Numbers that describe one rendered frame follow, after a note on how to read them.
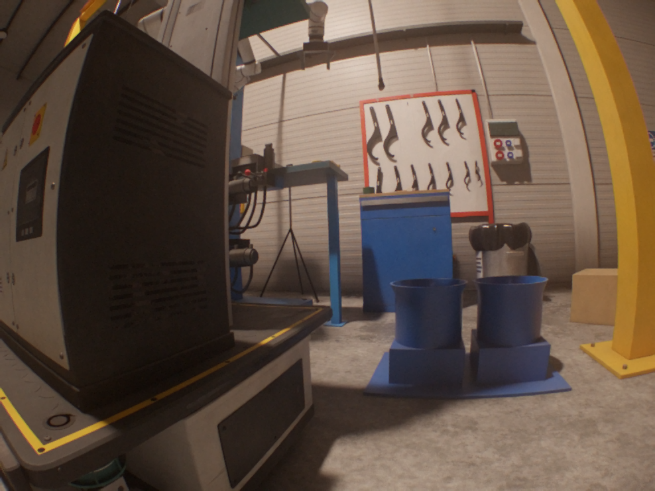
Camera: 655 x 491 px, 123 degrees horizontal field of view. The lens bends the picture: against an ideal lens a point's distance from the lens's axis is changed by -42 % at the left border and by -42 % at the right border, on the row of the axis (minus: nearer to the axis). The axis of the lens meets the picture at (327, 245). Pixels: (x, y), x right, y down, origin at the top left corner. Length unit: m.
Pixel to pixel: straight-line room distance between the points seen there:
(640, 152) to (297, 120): 3.85
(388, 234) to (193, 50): 1.90
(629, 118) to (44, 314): 1.75
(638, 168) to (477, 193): 2.47
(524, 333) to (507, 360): 0.11
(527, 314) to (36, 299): 1.23
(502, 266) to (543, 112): 2.34
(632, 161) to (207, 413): 1.51
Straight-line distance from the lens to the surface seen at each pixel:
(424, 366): 1.12
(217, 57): 0.93
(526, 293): 1.10
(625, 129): 1.47
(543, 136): 4.05
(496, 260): 2.47
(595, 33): 1.68
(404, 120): 3.84
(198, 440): 0.47
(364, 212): 2.44
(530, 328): 1.15
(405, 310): 1.09
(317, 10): 1.58
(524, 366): 1.17
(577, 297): 2.10
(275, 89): 4.73
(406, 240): 2.37
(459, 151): 3.70
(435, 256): 2.36
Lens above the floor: 0.50
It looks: 1 degrees up
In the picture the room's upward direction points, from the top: 2 degrees counter-clockwise
